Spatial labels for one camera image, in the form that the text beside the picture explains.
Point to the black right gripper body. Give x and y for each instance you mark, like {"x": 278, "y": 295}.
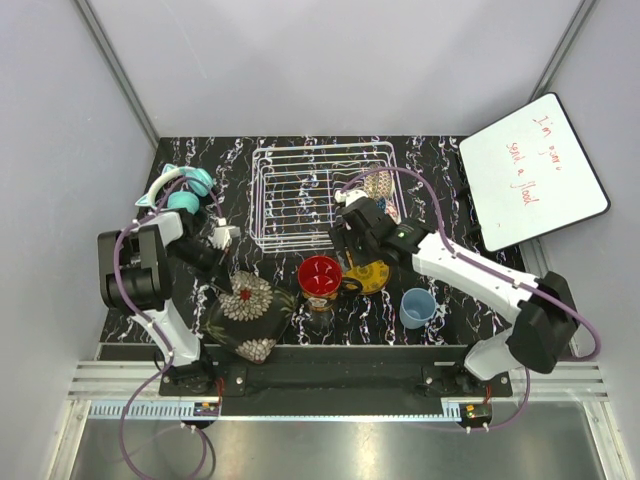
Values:
{"x": 361, "y": 250}

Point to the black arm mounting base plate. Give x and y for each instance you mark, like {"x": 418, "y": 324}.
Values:
{"x": 344, "y": 381}

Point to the light blue cup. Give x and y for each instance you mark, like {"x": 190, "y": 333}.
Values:
{"x": 417, "y": 308}

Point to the yellow patterned plate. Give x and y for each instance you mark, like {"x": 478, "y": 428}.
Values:
{"x": 374, "y": 276}

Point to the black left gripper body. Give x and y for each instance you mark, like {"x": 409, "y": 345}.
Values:
{"x": 208, "y": 259}

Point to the white wire dish rack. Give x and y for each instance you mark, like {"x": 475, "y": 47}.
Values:
{"x": 293, "y": 201}

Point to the brown patterned bowl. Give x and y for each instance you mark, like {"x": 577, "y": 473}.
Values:
{"x": 379, "y": 185}

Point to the red interior mug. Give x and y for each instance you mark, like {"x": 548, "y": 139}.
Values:
{"x": 322, "y": 283}

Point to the white dry-erase board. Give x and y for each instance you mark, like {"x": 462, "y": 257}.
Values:
{"x": 529, "y": 175}

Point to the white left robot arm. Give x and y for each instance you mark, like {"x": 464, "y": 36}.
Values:
{"x": 136, "y": 279}

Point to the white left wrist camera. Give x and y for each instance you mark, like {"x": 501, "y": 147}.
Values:
{"x": 223, "y": 234}

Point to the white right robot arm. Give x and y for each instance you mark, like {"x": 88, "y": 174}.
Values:
{"x": 537, "y": 309}

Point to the blue triangle patterned bowl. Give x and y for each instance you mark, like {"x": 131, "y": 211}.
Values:
{"x": 389, "y": 208}

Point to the teal cat-ear headphones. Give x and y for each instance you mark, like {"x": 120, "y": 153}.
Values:
{"x": 177, "y": 187}

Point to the aluminium front rail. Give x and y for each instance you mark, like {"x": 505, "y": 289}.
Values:
{"x": 135, "y": 385}

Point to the black floral square plate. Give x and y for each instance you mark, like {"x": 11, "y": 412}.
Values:
{"x": 250, "y": 321}

